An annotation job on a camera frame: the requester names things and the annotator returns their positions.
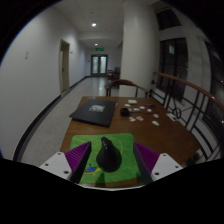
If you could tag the large white paper sticker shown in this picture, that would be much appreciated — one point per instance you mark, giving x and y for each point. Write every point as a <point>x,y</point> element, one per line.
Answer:
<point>155,123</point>

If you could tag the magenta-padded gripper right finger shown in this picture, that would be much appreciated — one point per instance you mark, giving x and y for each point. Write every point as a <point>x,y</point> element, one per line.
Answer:
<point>160,165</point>

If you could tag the dark framed window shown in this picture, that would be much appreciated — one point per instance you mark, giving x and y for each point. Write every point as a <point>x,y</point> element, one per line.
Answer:
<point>173,66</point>

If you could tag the green mouse pad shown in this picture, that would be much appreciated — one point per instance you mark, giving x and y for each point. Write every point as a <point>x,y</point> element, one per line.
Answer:
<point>125,148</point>

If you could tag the wooden armchair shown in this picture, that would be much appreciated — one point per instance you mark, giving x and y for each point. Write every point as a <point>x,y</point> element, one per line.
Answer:
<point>124,82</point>

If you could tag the green exit sign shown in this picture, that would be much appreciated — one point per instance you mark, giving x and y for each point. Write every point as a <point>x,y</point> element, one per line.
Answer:
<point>99,49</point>

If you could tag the tan paper sticker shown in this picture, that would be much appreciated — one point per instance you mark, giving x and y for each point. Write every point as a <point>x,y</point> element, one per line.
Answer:
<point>132,119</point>
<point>139,118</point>

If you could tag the glass double door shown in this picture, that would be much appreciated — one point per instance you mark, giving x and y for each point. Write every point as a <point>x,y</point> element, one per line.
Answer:
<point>99,65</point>

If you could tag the small black cube box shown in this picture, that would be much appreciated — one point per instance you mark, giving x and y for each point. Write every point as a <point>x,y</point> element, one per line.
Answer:
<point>125,112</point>

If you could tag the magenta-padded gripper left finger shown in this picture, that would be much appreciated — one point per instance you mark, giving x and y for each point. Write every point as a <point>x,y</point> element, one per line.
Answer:
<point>65,163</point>

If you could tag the black computer mouse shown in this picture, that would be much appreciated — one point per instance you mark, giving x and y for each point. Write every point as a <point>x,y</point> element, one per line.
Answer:
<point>108,156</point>

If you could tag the red and white sticker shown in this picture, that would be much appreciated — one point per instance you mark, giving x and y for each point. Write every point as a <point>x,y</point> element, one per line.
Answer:
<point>155,115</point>

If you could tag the small white box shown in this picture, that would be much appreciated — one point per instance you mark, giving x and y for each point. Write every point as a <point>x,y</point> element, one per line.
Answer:
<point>132,101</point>

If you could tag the side door in wall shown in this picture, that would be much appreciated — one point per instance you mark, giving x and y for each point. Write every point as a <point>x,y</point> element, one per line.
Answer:
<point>64,66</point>

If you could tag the black railing with wooden handrail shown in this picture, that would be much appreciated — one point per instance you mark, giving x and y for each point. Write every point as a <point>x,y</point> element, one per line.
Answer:
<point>186,83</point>

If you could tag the black closed laptop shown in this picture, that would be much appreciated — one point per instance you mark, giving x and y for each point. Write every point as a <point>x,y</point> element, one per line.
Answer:
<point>95,115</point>

